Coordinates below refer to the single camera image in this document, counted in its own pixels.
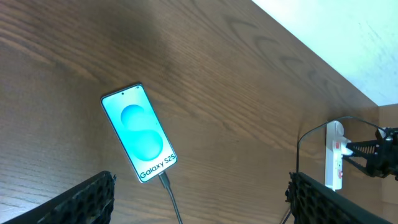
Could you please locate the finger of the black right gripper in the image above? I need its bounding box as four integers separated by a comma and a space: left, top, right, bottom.
346, 140, 380, 156
343, 156, 371, 176

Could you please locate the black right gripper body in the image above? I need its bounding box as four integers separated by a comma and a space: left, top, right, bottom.
367, 128, 397, 180

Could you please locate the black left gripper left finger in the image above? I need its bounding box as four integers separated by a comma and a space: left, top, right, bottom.
4, 170, 116, 224

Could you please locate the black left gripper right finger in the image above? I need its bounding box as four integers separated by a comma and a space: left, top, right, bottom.
285, 172, 389, 224

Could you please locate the black charging cable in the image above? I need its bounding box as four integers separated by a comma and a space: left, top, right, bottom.
158, 170, 184, 224

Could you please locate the smartphone with teal screen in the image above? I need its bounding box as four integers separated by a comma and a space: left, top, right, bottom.
101, 83, 178, 183

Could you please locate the white USB charger plug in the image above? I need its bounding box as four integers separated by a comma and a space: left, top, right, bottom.
335, 136, 353, 156

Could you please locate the white power strip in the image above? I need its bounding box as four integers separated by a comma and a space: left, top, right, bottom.
324, 121, 346, 191

